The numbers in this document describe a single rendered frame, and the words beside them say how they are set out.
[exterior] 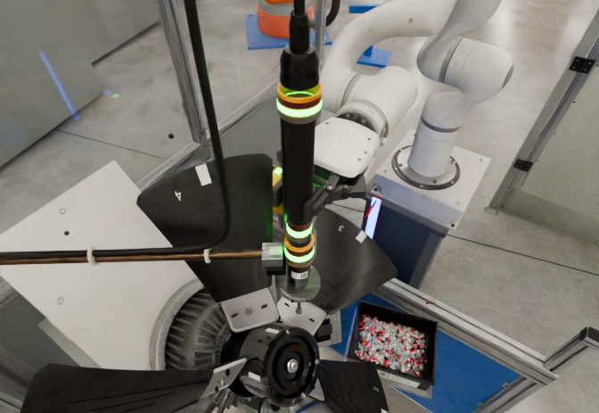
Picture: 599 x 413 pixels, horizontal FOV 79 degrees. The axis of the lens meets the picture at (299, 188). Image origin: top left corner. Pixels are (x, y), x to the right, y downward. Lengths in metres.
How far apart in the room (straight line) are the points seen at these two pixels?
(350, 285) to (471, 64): 0.60
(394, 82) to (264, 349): 0.47
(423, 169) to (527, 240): 1.55
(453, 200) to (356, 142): 0.73
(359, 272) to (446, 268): 1.56
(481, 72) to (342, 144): 0.58
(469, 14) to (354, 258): 0.58
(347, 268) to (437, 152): 0.53
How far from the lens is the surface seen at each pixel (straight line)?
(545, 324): 2.38
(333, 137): 0.51
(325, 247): 0.81
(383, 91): 0.59
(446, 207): 1.19
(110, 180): 0.80
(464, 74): 1.03
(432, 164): 1.20
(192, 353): 0.75
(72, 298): 0.78
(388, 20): 0.62
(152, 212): 0.63
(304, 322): 0.72
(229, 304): 0.67
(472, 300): 2.27
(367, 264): 0.82
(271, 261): 0.54
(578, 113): 2.33
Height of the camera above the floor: 1.84
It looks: 46 degrees down
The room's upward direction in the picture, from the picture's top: straight up
